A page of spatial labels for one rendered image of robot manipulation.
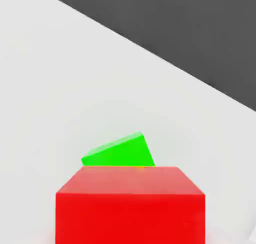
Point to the small green cube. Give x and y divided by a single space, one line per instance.
122 154

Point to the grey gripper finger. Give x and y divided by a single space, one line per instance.
252 231

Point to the small red cube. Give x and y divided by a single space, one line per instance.
130 214

